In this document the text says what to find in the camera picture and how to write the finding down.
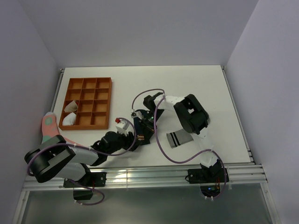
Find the beige rolled sock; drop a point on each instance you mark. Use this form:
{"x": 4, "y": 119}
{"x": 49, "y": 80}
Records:
{"x": 71, "y": 107}

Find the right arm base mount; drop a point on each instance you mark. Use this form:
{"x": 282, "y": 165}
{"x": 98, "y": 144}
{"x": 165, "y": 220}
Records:
{"x": 215, "y": 176}

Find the orange compartment tray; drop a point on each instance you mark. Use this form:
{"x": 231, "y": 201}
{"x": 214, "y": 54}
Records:
{"x": 94, "y": 97}

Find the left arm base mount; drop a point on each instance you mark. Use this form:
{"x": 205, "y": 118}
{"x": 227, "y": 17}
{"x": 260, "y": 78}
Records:
{"x": 86, "y": 188}

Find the aluminium frame rail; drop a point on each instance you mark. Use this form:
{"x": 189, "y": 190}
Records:
{"x": 150, "y": 177}

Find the pink green sock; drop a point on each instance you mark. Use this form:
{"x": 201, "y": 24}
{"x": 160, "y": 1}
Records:
{"x": 49, "y": 126}

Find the dark blue patterned sock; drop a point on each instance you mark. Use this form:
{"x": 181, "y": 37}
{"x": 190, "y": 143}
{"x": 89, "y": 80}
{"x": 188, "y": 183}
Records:
{"x": 143, "y": 130}

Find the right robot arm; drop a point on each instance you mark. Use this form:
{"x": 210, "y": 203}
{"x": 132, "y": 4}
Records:
{"x": 194, "y": 120}

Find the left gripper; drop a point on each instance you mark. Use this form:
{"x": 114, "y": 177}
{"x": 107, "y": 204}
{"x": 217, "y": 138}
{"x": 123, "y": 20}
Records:
{"x": 129, "y": 139}

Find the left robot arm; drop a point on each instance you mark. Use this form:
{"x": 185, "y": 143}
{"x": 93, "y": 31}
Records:
{"x": 58, "y": 158}

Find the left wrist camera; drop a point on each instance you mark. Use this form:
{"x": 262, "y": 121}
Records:
{"x": 122, "y": 126}

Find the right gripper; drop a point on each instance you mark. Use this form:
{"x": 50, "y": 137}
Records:
{"x": 144, "y": 119}

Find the grey striped sock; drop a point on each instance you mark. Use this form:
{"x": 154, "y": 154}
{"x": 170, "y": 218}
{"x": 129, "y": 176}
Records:
{"x": 178, "y": 138}

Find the white rolled sock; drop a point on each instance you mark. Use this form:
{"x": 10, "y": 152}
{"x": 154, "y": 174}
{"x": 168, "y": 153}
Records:
{"x": 69, "y": 120}

